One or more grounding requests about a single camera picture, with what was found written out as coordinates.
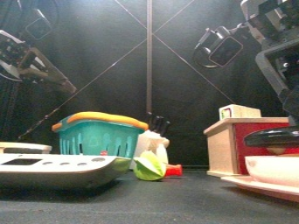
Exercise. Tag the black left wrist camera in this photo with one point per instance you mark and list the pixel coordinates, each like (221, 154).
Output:
(37, 27)

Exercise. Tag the glossy black pot lid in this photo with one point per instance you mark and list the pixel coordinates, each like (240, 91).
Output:
(272, 137)

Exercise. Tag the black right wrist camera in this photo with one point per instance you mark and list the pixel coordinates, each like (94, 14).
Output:
(225, 51)

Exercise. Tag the red toy tomato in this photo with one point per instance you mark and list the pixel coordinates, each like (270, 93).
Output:
(102, 152)

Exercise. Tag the pale yellow sponge block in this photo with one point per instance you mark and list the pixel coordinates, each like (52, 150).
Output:
(221, 145)

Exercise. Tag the vertical metal frame pole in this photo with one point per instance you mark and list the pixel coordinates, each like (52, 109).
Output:
(148, 58)

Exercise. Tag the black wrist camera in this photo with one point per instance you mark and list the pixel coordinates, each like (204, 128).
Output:
(225, 51)
(37, 27)

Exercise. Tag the teal basket with orange rim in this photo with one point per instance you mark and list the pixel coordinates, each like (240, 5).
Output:
(97, 137)

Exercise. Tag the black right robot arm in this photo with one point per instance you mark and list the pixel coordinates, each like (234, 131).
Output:
(273, 17)

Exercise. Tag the white toy dish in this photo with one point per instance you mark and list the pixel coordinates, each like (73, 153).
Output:
(22, 145)

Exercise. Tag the white toy knife block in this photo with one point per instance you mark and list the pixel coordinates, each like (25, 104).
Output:
(149, 144)

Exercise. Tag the white toy kitchen scale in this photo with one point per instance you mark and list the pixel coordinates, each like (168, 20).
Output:
(57, 172)

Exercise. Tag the light green toy leaf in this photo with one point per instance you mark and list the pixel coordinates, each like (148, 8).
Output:
(146, 169)

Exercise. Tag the small red toy piece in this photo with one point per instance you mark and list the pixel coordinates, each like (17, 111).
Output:
(174, 170)

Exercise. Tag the small white toy box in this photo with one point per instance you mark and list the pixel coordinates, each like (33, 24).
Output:
(242, 112)

